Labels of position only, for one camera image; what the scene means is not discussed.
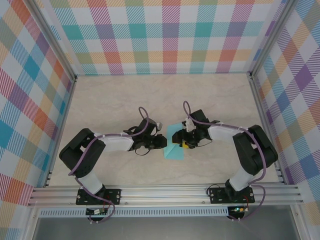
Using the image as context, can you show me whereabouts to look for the grey metal panel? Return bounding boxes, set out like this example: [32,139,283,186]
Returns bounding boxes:
[32,216,301,240]

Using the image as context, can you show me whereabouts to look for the small black circuit board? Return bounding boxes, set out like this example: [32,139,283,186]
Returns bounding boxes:
[85,207,108,216]

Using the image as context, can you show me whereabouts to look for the thin black right gripper wire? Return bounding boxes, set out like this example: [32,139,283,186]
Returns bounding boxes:
[196,138,213,148]

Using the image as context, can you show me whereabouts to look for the thin black gripper wire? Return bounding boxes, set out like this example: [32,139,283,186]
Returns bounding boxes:
[134,147,152,157]
[196,138,213,148]

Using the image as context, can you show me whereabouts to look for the thin black left gripper wire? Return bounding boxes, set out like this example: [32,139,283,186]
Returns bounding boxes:
[134,147,152,157]

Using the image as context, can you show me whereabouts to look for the thin black base wire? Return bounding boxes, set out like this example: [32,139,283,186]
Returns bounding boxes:
[206,181,227,198]

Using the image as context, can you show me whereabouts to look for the aluminium mounting rail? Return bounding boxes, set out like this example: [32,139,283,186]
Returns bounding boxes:
[26,184,305,207]

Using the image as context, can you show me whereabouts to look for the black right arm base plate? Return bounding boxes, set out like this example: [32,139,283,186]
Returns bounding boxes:
[208,187,256,205]

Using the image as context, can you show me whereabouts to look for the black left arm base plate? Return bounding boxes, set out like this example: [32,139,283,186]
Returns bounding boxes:
[76,188,122,206]

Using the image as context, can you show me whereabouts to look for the aluminium side rail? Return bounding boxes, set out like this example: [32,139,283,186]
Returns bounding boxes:
[42,76,78,188]
[248,72,288,186]

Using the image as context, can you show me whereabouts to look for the slotted grey cable duct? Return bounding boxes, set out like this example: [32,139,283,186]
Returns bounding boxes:
[38,208,230,218]

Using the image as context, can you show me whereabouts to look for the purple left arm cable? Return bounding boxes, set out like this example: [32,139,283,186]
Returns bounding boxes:
[67,106,157,224]

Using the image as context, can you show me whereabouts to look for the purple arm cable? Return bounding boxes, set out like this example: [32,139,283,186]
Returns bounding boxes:
[182,100,267,222]
[67,106,157,224]

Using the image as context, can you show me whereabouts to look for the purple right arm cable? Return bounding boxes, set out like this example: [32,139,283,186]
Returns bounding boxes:
[182,100,267,222]

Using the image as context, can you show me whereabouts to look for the aluminium frame post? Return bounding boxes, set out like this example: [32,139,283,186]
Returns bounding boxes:
[248,0,297,79]
[27,0,78,83]

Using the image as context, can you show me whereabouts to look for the aluminium frame leg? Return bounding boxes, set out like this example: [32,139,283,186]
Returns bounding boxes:
[23,207,41,240]
[289,205,310,240]

